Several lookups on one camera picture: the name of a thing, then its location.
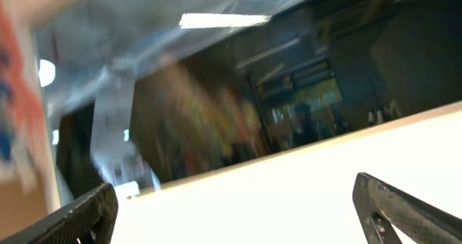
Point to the glass window pane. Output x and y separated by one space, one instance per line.
152 91

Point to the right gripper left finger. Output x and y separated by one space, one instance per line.
89 219

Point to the brown cardboard sheet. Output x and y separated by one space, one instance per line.
19 209

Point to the colourful printed poster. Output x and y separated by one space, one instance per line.
22 117

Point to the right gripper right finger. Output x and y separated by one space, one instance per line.
381 208

